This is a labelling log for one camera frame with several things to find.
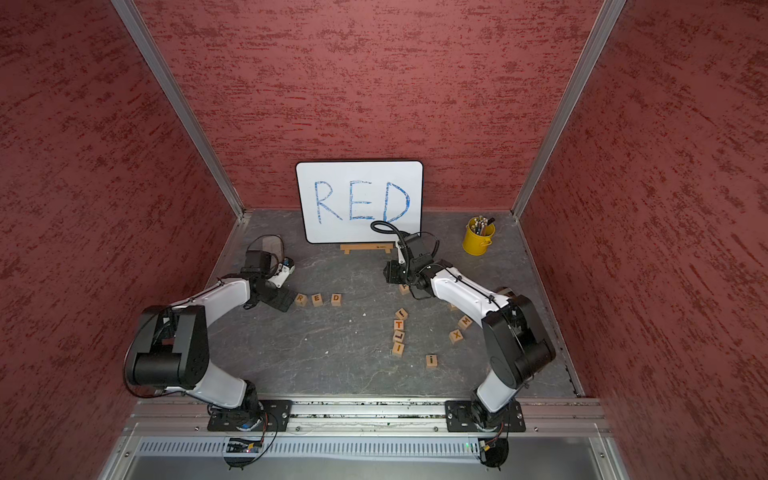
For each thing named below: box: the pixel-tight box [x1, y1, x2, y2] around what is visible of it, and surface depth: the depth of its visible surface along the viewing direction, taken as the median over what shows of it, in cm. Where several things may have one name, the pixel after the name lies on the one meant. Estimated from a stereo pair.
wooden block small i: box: [425, 355, 438, 369], surface depth 83 cm
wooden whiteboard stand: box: [340, 243, 394, 255], surface depth 105 cm
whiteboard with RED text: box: [295, 160, 424, 243], surface depth 99 cm
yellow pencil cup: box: [462, 215, 496, 257], surface depth 102 cm
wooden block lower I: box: [392, 341, 405, 356], surface depth 85 cm
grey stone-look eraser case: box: [262, 236, 284, 261], surface depth 108 cm
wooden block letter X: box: [449, 329, 464, 345], surface depth 87 cm
